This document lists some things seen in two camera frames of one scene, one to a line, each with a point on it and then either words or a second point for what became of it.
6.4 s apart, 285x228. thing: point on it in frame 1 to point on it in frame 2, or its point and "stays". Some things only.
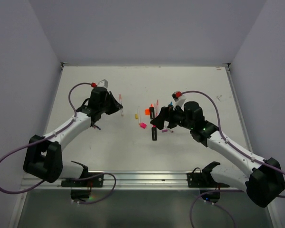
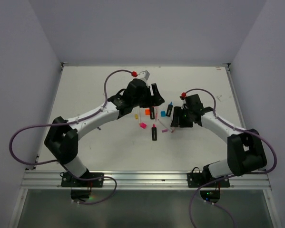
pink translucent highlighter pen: [157, 104] stays
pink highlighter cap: [143, 125] stays
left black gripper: [116, 106] to [153, 100]
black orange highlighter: [152, 111] stays
